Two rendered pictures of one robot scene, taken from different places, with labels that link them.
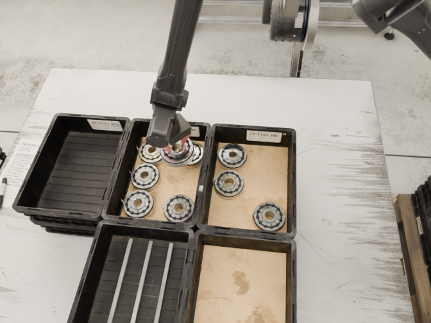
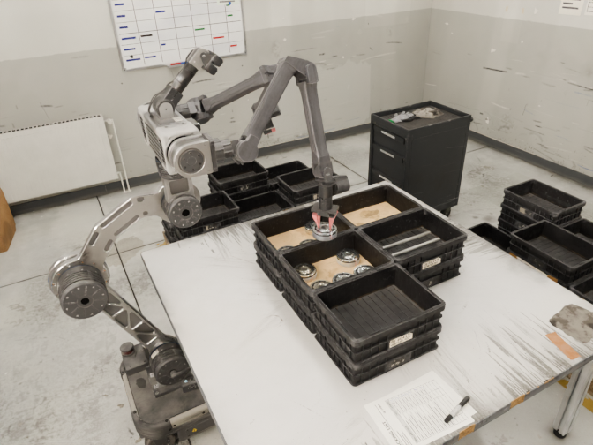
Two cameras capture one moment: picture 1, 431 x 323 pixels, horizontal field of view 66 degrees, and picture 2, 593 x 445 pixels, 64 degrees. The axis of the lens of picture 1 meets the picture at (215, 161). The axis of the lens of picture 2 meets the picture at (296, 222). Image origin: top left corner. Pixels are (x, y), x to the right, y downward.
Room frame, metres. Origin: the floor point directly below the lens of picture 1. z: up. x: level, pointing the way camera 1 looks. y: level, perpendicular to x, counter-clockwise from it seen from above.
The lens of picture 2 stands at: (1.69, 1.37, 2.08)
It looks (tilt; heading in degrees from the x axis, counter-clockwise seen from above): 31 degrees down; 232
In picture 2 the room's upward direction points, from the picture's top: 2 degrees counter-clockwise
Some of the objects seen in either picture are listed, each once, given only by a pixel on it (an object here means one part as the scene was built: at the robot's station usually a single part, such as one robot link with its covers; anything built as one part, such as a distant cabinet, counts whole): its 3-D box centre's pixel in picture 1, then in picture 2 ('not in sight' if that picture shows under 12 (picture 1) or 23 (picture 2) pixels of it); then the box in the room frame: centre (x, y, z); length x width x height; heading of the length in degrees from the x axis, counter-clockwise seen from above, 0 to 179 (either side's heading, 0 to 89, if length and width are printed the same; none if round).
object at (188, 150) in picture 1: (176, 148); (324, 228); (0.57, 0.11, 1.04); 0.10 x 0.10 x 0.01
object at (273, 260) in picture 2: (249, 182); (302, 237); (0.52, -0.11, 0.87); 0.40 x 0.30 x 0.11; 168
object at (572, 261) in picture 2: not in sight; (548, 275); (-0.76, 0.55, 0.37); 0.40 x 0.30 x 0.45; 79
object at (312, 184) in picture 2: not in sight; (310, 204); (-0.29, -1.02, 0.37); 0.40 x 0.30 x 0.45; 169
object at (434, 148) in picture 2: not in sight; (415, 168); (-1.21, -0.79, 0.45); 0.60 x 0.45 x 0.90; 169
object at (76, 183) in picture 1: (82, 168); (377, 311); (0.64, 0.48, 0.87); 0.40 x 0.30 x 0.11; 168
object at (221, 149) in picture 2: not in sight; (218, 150); (0.94, -0.03, 1.45); 0.09 x 0.08 x 0.12; 79
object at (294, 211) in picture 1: (249, 175); (302, 228); (0.52, -0.11, 0.92); 0.40 x 0.30 x 0.02; 168
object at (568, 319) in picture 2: not in sight; (580, 320); (-0.07, 0.94, 0.71); 0.22 x 0.19 x 0.01; 169
